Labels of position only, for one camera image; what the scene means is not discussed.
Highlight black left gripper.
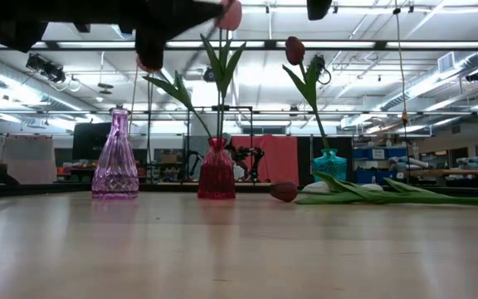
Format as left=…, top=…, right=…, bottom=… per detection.
left=47, top=0, right=226, bottom=71

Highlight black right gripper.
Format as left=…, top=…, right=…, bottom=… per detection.
left=306, top=0, right=334, bottom=21

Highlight pink artificial tulip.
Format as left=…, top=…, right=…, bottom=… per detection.
left=136, top=56, right=214, bottom=140
left=199, top=0, right=247, bottom=140

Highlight dark red artificial tulip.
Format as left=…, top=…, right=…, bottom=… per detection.
left=281, top=36, right=331, bottom=151
left=270, top=181, right=478, bottom=208

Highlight white artificial tulip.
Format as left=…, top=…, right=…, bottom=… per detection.
left=300, top=172, right=478, bottom=208
left=357, top=183, right=478, bottom=208

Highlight blue glass vase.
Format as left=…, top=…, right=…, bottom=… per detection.
left=311, top=148, right=348, bottom=184

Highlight red glass vase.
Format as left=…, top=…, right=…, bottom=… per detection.
left=197, top=136, right=237, bottom=200

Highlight purple glass vase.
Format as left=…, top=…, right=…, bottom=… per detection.
left=91, top=106, right=139, bottom=200

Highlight black overhead rig beam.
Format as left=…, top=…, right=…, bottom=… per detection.
left=0, top=39, right=478, bottom=52

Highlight blue storage bins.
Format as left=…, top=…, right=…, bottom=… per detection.
left=351, top=145, right=408, bottom=184

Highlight coral red curtain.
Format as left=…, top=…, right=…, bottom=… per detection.
left=230, top=134, right=300, bottom=186

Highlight black monitor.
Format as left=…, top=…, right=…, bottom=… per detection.
left=71, top=122, right=114, bottom=162

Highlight white board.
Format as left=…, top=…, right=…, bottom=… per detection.
left=0, top=133, right=57, bottom=185

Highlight black mounted camera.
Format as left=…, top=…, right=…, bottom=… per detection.
left=307, top=53, right=332, bottom=86

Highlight hanging cable with yellow plug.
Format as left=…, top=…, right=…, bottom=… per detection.
left=392, top=0, right=410, bottom=184

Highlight silver ventilation duct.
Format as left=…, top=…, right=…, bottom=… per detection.
left=382, top=49, right=478, bottom=113

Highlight black ceiling camera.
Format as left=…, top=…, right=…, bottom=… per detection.
left=25, top=52, right=68, bottom=84

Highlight black aluminium table frame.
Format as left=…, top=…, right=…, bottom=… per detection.
left=0, top=181, right=478, bottom=199

